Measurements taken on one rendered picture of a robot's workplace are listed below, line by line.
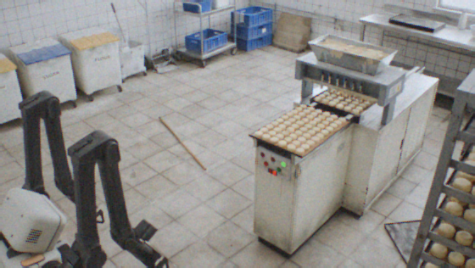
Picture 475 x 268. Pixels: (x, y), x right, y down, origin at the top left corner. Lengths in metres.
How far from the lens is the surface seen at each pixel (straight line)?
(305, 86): 3.31
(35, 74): 5.09
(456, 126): 1.21
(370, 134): 3.04
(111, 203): 1.38
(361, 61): 2.94
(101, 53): 5.39
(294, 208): 2.74
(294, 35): 7.05
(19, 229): 1.47
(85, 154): 1.23
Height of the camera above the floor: 2.23
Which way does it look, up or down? 30 degrees down
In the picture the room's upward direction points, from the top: straight up
